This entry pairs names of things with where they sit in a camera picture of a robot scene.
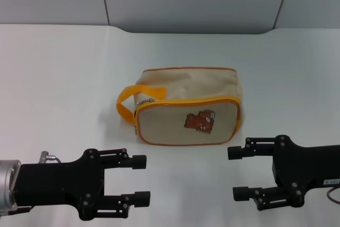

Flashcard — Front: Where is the cable with metal plug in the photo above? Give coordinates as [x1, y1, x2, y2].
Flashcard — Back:
[39, 152, 62, 164]
[326, 187, 340, 207]

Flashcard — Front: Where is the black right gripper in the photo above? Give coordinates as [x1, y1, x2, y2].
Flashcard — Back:
[227, 134, 340, 212]

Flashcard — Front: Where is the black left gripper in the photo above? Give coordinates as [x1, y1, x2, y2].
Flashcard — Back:
[14, 148, 107, 221]

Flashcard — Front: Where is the beige food bag orange trim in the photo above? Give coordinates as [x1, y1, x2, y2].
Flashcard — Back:
[116, 66, 245, 147]

